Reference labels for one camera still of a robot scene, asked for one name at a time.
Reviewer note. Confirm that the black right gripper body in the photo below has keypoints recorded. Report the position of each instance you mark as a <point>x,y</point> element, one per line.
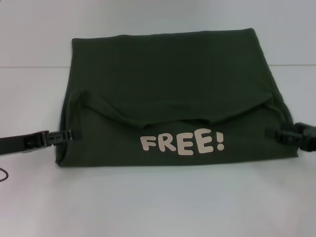
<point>307,137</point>

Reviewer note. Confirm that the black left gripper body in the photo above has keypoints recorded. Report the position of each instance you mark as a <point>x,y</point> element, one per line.
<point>22,143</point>

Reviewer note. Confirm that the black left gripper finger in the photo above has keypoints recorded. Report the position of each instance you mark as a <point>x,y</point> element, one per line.
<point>63,137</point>

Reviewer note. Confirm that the dark green t-shirt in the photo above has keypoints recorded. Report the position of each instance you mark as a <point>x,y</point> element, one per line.
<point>172,86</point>

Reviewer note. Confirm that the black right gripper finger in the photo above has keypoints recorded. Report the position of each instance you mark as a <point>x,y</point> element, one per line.
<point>281,134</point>

